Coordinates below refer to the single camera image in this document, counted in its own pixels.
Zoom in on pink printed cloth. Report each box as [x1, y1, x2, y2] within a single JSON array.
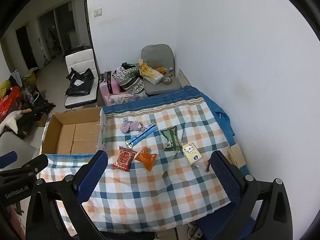
[[109, 93, 147, 106]]

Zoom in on open cardboard box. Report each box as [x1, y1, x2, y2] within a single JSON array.
[[41, 107, 108, 164]]

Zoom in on yellow tissue pack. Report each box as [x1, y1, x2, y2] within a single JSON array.
[[182, 142, 203, 167]]

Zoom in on checked blanket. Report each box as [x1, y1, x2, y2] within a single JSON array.
[[37, 102, 232, 233]]

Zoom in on red snack packet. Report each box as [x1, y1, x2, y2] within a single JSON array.
[[111, 146, 137, 172]]

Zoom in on white tissue box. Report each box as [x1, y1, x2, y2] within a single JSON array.
[[144, 71, 164, 85]]

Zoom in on glass sliding door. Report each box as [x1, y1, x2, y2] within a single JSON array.
[[37, 0, 84, 62]]

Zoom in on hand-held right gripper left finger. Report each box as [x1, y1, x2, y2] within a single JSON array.
[[25, 150, 110, 240]]

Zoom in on orange snack packet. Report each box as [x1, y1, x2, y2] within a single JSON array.
[[134, 147, 157, 172]]

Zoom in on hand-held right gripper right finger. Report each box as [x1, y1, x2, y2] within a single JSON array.
[[207, 150, 293, 240]]

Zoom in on blue bed sheet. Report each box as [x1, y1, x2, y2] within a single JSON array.
[[102, 85, 237, 137]]

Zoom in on white chair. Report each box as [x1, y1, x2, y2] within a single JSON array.
[[64, 48, 99, 109]]

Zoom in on pink suitcase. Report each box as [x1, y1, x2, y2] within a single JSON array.
[[99, 71, 120, 105]]

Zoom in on black plastic bag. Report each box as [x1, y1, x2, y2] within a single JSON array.
[[65, 67, 95, 97]]

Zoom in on white goose plush toy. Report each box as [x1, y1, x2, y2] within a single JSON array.
[[0, 109, 32, 134]]

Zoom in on long blue snack packet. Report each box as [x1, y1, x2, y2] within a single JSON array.
[[126, 122, 158, 147]]

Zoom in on yellow plastic bag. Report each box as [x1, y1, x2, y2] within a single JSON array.
[[138, 59, 156, 77]]

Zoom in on flat cardboard pieces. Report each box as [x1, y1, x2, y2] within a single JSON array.
[[227, 144, 247, 168]]

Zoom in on green snack packet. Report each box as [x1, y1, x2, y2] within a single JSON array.
[[160, 126, 182, 152]]

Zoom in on cardboard sheet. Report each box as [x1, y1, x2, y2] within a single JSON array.
[[177, 68, 192, 87]]

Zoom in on purple cloth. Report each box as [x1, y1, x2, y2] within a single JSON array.
[[121, 119, 144, 133]]

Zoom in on shoe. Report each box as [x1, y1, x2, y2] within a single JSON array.
[[187, 224, 203, 239]]

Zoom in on grey padded chair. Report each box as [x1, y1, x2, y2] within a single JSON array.
[[141, 44, 182, 96]]

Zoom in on patterned tote bag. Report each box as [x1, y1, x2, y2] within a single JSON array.
[[112, 66, 145, 95]]

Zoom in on red plastic bag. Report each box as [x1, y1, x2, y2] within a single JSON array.
[[0, 86, 22, 115]]

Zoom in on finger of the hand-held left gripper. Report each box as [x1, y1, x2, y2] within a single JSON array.
[[0, 151, 18, 170], [0, 154, 49, 178]]

